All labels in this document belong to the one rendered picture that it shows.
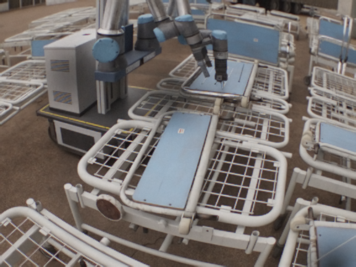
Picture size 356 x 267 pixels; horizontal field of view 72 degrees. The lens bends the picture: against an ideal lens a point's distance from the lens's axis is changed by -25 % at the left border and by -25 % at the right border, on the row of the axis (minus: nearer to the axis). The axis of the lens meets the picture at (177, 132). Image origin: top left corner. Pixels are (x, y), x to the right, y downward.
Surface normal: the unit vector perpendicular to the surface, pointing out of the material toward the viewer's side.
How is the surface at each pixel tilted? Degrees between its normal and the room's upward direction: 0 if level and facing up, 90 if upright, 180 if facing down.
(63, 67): 90
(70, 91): 90
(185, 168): 1
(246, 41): 91
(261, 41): 91
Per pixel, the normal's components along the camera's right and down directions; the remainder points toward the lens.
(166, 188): 0.00, -0.86
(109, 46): 0.04, 0.58
